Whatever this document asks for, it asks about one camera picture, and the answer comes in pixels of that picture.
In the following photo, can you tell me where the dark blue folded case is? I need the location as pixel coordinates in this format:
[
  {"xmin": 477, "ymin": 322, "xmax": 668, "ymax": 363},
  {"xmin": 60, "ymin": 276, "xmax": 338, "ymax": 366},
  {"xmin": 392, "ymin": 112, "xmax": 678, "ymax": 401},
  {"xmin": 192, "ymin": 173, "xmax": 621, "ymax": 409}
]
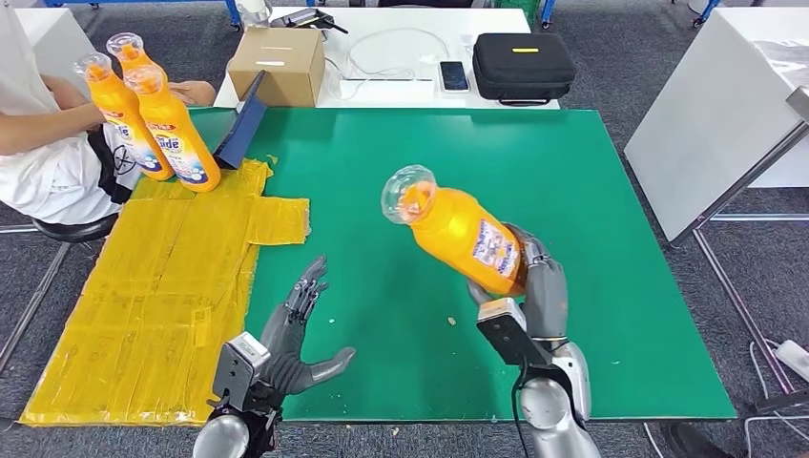
[{"xmin": 213, "ymin": 69, "xmax": 269, "ymax": 171}]

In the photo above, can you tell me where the black zip carrying case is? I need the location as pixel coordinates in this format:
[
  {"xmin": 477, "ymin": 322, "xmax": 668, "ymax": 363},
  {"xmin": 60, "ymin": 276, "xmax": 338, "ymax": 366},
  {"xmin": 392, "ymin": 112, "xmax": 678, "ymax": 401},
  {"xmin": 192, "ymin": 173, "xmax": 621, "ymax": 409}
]
[{"xmin": 472, "ymin": 31, "xmax": 577, "ymax": 106}]

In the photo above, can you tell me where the white cabinet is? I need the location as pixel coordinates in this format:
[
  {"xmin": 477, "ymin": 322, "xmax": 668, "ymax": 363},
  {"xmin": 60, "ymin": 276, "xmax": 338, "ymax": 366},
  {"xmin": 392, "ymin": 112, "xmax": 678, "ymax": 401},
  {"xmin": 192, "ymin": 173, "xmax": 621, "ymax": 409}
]
[{"xmin": 13, "ymin": 7, "xmax": 96, "ymax": 99}]

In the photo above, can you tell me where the white desk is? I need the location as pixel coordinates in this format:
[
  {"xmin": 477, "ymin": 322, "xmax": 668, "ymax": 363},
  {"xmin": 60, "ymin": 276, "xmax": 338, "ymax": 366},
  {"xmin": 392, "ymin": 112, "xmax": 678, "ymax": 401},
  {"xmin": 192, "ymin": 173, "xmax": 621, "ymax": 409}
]
[{"xmin": 213, "ymin": 6, "xmax": 563, "ymax": 112}]

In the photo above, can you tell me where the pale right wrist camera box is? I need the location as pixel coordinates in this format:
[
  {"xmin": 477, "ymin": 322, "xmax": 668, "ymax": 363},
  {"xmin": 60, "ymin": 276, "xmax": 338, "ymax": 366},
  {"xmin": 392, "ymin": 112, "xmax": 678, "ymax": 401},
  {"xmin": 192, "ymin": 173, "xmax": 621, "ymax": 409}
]
[{"xmin": 475, "ymin": 297, "xmax": 552, "ymax": 369}]

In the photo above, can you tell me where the person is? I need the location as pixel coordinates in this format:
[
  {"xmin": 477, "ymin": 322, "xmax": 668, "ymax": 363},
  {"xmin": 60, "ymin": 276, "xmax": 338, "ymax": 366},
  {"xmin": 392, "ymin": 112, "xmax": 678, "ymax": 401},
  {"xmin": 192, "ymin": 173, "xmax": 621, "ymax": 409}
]
[{"xmin": 0, "ymin": 0, "xmax": 218, "ymax": 227}]

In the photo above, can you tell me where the clear plastic bottle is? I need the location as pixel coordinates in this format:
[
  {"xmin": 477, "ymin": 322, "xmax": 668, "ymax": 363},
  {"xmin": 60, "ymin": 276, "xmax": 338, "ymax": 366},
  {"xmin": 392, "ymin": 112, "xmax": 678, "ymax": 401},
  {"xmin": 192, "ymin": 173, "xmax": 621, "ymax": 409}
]
[{"xmin": 235, "ymin": 0, "xmax": 274, "ymax": 29}]

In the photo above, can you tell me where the white side table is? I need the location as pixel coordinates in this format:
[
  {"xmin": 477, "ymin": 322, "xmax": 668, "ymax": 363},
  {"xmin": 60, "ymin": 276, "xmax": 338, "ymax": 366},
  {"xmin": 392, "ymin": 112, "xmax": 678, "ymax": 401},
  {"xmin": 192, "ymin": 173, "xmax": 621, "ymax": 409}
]
[{"xmin": 624, "ymin": 6, "xmax": 809, "ymax": 415}]

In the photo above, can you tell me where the green plastic crate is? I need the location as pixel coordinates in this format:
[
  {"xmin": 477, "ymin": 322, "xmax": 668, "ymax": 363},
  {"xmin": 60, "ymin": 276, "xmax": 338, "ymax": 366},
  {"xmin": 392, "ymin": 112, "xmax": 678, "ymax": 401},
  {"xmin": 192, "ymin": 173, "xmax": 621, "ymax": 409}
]
[{"xmin": 495, "ymin": 0, "xmax": 545, "ymax": 27}]

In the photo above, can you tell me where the green table mat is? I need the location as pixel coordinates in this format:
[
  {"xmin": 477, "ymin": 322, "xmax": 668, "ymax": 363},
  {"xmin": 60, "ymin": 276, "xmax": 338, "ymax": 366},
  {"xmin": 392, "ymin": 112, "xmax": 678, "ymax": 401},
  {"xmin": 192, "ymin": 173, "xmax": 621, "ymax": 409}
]
[{"xmin": 139, "ymin": 107, "xmax": 738, "ymax": 424}]

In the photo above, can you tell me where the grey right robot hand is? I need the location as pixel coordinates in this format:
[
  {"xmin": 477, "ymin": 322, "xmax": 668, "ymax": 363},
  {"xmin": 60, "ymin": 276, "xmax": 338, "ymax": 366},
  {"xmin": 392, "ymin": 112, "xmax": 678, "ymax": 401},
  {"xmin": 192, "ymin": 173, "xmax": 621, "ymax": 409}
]
[{"xmin": 466, "ymin": 222, "xmax": 571, "ymax": 344}]

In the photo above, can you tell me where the black handheld device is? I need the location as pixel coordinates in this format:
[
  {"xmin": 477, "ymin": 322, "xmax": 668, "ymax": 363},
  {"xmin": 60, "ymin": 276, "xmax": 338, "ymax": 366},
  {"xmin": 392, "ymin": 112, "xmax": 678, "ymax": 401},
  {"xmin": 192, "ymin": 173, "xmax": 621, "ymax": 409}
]
[{"xmin": 270, "ymin": 7, "xmax": 350, "ymax": 35}]

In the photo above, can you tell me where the brown cardboard box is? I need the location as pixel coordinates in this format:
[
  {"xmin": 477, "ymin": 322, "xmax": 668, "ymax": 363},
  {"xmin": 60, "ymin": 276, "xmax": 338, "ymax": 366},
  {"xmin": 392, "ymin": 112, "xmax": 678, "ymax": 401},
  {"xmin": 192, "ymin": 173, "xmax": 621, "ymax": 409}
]
[{"xmin": 227, "ymin": 26, "xmax": 326, "ymax": 109}]

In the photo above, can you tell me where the black base foot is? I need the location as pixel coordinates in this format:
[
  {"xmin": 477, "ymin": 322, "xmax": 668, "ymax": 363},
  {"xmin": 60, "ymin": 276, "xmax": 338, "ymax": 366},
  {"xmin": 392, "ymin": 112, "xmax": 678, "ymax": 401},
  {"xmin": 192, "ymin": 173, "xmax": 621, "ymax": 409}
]
[{"xmin": 663, "ymin": 422, "xmax": 737, "ymax": 458}]

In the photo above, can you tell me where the yellow taped sheet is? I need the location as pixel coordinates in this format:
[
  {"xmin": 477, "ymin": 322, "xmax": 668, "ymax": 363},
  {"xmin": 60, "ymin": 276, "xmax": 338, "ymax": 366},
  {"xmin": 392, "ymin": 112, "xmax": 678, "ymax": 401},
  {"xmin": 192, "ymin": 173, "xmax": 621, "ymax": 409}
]
[{"xmin": 18, "ymin": 157, "xmax": 312, "ymax": 427}]

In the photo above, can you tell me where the white floor cable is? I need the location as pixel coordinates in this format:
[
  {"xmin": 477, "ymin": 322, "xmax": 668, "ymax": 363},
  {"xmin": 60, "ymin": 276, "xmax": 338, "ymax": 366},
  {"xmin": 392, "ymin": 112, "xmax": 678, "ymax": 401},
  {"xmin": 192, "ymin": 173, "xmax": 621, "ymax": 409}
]
[{"xmin": 744, "ymin": 341, "xmax": 809, "ymax": 458}]

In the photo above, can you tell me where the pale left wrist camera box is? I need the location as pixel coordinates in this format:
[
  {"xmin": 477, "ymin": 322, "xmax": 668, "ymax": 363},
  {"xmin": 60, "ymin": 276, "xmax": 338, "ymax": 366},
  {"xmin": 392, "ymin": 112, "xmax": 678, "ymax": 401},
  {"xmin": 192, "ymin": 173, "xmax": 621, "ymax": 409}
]
[{"xmin": 211, "ymin": 331, "xmax": 273, "ymax": 412}]

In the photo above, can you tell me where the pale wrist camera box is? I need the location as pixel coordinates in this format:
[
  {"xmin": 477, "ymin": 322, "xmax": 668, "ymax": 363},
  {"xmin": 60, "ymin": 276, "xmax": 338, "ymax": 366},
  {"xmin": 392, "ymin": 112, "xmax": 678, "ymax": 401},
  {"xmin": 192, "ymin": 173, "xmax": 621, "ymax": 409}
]
[
  {"xmin": 475, "ymin": 297, "xmax": 552, "ymax": 369},
  {"xmin": 211, "ymin": 331, "xmax": 273, "ymax": 412}
]

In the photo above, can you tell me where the orange detergent bottle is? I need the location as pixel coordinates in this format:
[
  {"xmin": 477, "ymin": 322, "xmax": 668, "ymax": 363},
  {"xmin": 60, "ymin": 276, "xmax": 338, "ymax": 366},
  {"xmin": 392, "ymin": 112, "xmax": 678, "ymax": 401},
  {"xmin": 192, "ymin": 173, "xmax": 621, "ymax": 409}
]
[
  {"xmin": 105, "ymin": 31, "xmax": 171, "ymax": 87},
  {"xmin": 123, "ymin": 64, "xmax": 222, "ymax": 194},
  {"xmin": 380, "ymin": 164, "xmax": 530, "ymax": 300},
  {"xmin": 73, "ymin": 52, "xmax": 176, "ymax": 183}
]

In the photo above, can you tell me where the black smartphone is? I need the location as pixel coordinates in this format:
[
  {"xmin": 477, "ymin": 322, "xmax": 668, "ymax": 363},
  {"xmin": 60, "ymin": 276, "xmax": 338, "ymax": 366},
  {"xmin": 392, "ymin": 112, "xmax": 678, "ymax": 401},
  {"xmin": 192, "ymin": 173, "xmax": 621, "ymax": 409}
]
[{"xmin": 439, "ymin": 59, "xmax": 471, "ymax": 94}]

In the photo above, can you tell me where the white power strip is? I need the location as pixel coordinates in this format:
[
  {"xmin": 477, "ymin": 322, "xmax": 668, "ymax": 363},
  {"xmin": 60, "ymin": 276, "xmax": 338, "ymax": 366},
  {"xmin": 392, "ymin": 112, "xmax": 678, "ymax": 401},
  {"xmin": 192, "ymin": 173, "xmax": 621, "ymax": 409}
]
[{"xmin": 776, "ymin": 341, "xmax": 809, "ymax": 385}]

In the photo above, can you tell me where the white looped cable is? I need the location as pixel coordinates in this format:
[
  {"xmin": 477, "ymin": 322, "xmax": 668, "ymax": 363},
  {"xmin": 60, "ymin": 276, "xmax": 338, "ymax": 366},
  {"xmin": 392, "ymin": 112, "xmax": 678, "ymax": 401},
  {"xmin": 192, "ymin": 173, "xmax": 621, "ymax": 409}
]
[{"xmin": 325, "ymin": 26, "xmax": 453, "ymax": 83}]

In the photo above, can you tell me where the person's hand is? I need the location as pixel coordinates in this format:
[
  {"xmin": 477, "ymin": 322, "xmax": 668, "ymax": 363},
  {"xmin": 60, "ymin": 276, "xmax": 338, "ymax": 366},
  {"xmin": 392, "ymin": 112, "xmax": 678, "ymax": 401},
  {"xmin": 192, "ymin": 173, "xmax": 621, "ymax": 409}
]
[{"xmin": 168, "ymin": 79, "xmax": 218, "ymax": 109}]

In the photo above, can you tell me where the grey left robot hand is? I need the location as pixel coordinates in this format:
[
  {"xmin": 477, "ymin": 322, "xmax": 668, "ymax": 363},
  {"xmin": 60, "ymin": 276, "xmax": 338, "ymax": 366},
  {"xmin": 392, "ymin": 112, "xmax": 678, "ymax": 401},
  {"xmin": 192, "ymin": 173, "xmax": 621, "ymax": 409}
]
[{"xmin": 258, "ymin": 254, "xmax": 359, "ymax": 398}]

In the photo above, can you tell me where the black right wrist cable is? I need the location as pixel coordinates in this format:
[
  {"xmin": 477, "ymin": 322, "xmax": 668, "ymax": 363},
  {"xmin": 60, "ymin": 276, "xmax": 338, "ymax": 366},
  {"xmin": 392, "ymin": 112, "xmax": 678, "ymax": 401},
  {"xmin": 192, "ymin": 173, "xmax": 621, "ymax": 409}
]
[{"xmin": 508, "ymin": 359, "xmax": 533, "ymax": 458}]

